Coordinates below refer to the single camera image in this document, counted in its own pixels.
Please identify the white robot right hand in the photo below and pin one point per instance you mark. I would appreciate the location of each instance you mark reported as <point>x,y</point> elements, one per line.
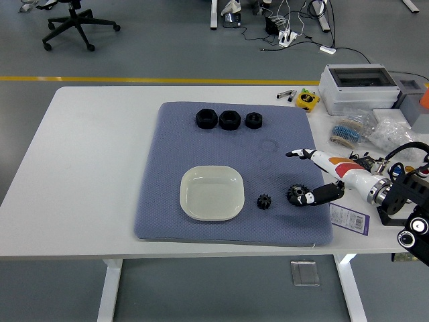
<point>352,177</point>

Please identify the large black gear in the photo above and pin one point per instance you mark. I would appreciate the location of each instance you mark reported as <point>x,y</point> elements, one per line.
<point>296,192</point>

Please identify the small black gear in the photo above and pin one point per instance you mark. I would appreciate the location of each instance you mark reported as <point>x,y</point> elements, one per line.
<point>264,202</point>

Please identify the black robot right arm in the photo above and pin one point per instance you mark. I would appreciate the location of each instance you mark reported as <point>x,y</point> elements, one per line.
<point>399,198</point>

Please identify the white flat box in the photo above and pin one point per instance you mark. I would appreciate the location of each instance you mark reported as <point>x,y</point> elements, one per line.
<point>385,113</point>

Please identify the small black hex nut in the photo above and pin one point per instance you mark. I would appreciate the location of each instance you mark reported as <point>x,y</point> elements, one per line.
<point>249,123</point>

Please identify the large black hex nut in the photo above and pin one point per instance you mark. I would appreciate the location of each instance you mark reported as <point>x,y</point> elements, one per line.
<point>201,122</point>
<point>224,124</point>

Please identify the purple white label card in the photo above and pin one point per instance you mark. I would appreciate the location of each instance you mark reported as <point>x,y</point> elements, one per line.
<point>348,218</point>

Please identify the bag of blue resistors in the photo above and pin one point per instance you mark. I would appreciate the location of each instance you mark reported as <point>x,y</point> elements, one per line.
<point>345,131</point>

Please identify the clear bag of parts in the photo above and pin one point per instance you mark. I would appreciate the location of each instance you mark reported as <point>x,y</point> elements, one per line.
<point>388,134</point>

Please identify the light grey block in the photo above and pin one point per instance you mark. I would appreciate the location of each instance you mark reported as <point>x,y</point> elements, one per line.
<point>419,117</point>

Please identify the yellow tape measure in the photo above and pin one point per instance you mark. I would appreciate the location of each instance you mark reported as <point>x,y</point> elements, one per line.
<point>306,99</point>

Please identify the clear floor plate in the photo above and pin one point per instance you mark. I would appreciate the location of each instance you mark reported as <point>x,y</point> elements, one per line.
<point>304,272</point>

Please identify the black silver small tool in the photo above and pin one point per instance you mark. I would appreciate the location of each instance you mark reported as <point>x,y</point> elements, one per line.
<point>285,95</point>

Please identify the orange object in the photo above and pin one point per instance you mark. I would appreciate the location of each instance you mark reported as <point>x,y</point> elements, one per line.
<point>425,99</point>

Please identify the white power adapter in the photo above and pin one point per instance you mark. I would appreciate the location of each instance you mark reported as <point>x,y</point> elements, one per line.
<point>327,49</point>

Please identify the white square plate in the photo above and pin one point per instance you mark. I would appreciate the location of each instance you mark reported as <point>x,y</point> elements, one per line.
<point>207,194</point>

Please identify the blue-grey textured mat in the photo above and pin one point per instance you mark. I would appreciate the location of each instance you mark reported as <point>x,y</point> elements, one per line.
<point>201,147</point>

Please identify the white power strip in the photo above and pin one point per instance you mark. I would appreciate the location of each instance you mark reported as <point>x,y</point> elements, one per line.
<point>288,37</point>

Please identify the grey desk leg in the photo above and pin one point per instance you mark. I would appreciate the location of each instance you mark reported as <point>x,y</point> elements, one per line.
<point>322,18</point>

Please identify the black power adapter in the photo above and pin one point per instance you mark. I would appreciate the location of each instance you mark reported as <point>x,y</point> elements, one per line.
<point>272,26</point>

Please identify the black desk phone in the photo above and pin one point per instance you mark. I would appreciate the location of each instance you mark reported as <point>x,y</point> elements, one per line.
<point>232,20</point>

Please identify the person's white shoe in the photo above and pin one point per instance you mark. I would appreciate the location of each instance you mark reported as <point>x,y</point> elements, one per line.
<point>231,6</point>

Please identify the white desk leg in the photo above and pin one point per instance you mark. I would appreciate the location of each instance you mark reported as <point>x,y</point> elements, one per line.
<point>213,13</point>

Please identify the white table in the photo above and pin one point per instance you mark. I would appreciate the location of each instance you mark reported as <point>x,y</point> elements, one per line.
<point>83,167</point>

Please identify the black office chair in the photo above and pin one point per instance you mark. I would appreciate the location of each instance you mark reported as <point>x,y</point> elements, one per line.
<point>72,20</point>

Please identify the black metal bracket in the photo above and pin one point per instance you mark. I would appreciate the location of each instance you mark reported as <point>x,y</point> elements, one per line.
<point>388,219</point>

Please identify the grey electrical enclosure box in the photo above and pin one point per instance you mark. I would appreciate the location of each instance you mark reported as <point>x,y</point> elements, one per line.
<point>355,94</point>

